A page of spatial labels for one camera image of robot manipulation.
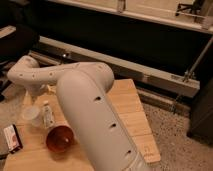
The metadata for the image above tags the white plastic bottle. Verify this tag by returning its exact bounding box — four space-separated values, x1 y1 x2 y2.
42 101 55 129

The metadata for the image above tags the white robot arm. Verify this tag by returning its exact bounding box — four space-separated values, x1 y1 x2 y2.
7 56 151 171

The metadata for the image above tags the brown ceramic bowl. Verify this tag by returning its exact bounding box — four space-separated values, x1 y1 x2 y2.
46 125 74 153

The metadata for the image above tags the white plastic cup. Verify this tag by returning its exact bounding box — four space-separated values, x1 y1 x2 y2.
22 105 42 127

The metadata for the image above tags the metal rod stand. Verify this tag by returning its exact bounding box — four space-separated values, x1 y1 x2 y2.
170 44 213 114

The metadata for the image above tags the black office chair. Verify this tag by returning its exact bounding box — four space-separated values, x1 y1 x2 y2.
0 25 39 102

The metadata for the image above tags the background black chair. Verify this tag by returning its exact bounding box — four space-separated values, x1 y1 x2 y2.
175 0 206 16

